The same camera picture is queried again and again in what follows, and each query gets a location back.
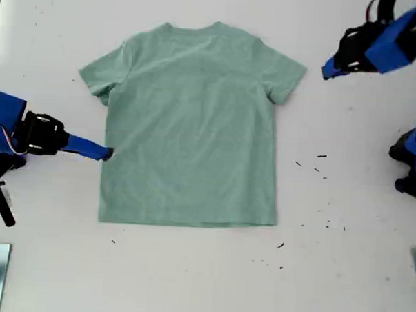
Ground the green t-shirt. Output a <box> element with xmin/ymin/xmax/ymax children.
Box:
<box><xmin>71</xmin><ymin>14</ymin><xmax>310</xmax><ymax>233</ymax></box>

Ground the red white servo wire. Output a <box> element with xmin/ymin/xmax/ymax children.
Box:
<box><xmin>366</xmin><ymin>0</ymin><xmax>379</xmax><ymax>24</ymax></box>
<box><xmin>0</xmin><ymin>117</ymin><xmax>34</xmax><ymax>157</ymax></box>

